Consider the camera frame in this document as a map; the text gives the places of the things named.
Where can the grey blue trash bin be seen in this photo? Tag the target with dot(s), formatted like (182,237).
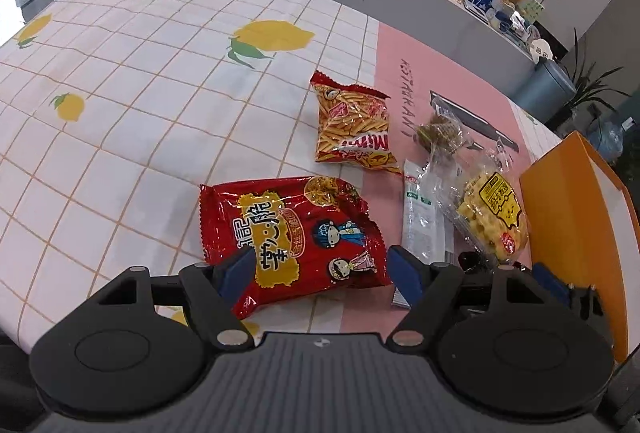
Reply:
(546,91)

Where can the orange mimi fries bag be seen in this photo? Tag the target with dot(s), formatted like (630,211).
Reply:
(353,125)

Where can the red chinese snack bag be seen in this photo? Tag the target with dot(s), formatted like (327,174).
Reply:
(310,234)

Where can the lemon pattern tablecloth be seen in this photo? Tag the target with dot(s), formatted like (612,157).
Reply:
(115,112)

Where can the potted green plant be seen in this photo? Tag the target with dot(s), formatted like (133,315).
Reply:
(588,89)

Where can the orange storage box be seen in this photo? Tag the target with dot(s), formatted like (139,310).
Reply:
(583,227)

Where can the clear bag green biscuits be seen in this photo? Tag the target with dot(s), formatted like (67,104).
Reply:
(443,132)

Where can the blue water jug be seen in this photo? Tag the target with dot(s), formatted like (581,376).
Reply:
(607,138)

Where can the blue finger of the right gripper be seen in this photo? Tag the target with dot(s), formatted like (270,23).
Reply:
(551,283)

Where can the yellow corn puff bag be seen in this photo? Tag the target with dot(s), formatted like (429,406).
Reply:
(474,190)

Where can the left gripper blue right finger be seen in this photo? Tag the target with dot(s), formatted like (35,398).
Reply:
(407,273)

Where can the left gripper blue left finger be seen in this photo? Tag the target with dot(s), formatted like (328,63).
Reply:
(234,274)

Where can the white clear snack packet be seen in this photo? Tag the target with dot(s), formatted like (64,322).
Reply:
(426,233)

